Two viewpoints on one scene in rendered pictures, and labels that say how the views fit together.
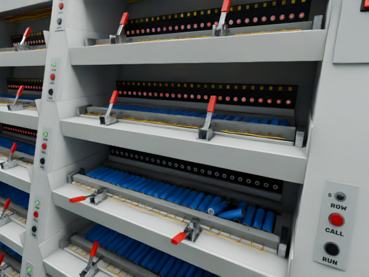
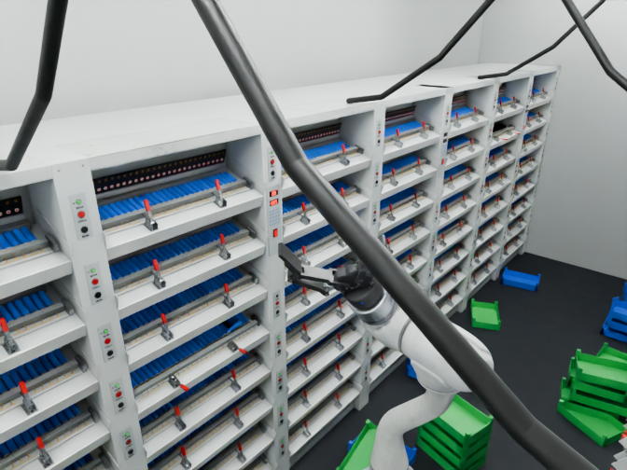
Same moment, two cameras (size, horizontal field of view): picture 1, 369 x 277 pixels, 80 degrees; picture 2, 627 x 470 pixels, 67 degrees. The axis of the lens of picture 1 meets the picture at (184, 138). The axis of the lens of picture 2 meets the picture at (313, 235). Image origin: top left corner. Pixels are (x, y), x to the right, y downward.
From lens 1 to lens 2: 1.68 m
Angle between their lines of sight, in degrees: 76
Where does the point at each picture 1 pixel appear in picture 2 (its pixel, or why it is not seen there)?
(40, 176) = (120, 417)
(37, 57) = (66, 338)
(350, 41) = (271, 248)
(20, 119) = (62, 405)
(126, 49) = (176, 287)
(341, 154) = (274, 283)
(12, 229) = not seen: outside the picture
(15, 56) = (17, 359)
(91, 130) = (162, 349)
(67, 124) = (137, 362)
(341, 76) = (271, 259)
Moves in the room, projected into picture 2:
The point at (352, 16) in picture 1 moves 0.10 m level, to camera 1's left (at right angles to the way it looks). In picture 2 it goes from (271, 240) to (262, 250)
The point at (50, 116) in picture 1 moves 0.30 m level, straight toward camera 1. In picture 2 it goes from (115, 370) to (215, 352)
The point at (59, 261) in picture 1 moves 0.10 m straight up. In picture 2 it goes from (156, 446) to (151, 424)
